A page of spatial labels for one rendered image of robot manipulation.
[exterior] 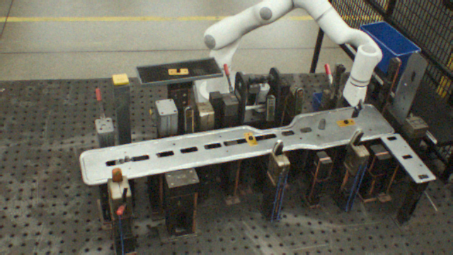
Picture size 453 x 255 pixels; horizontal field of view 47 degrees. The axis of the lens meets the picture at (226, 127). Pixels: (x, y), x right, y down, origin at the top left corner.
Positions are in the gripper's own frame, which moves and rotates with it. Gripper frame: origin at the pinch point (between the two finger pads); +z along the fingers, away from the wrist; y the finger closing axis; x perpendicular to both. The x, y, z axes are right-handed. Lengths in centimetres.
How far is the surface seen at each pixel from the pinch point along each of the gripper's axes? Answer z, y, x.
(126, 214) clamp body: 13, 24, -104
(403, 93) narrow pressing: -4.6, -0.4, 26.6
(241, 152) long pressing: 8, 7, -53
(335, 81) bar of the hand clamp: -4.8, -14.4, -0.8
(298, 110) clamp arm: 7.9, -13.0, -17.9
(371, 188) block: 29.3, 23.3, 7.0
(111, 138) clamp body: 7, -12, -104
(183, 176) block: 6, 17, -81
